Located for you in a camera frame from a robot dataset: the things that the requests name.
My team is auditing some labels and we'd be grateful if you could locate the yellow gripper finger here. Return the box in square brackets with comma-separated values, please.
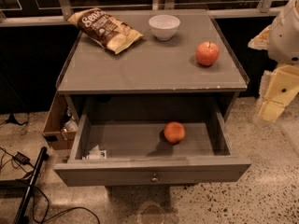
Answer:
[256, 64, 299, 123]
[248, 25, 270, 50]

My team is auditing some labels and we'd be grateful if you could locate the orange fruit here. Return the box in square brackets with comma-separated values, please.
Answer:
[164, 121, 186, 144]

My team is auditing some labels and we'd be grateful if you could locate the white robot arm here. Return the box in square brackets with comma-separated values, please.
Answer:
[248, 0, 299, 126]

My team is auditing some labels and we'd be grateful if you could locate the grey cabinet with counter top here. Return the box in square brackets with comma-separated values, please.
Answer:
[57, 9, 249, 115]

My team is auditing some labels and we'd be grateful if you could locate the brass drawer knob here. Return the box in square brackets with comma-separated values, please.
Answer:
[151, 173, 160, 183]

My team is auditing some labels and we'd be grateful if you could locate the grey open top drawer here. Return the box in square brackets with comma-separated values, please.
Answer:
[54, 95, 250, 186]

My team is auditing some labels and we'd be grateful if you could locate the white paper packet in drawer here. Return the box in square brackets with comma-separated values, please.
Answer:
[82, 146, 107, 160]

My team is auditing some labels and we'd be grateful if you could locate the red apple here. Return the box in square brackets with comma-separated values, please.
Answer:
[195, 42, 220, 66]

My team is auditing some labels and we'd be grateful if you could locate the white ceramic bowl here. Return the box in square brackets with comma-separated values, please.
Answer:
[149, 15, 180, 41]

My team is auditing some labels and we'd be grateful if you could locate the brown chip bag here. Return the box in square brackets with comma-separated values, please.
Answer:
[67, 8, 143, 54]

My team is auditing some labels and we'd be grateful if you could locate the cardboard box with items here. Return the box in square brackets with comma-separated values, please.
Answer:
[42, 93, 76, 150]

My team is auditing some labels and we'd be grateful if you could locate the black pole on floor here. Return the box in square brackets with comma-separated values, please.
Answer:
[13, 147, 48, 224]

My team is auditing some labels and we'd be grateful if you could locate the metal window railing frame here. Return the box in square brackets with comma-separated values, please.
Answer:
[0, 0, 299, 28]

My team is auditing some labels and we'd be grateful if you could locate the black power adapter with cable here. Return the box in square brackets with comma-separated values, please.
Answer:
[0, 148, 101, 224]

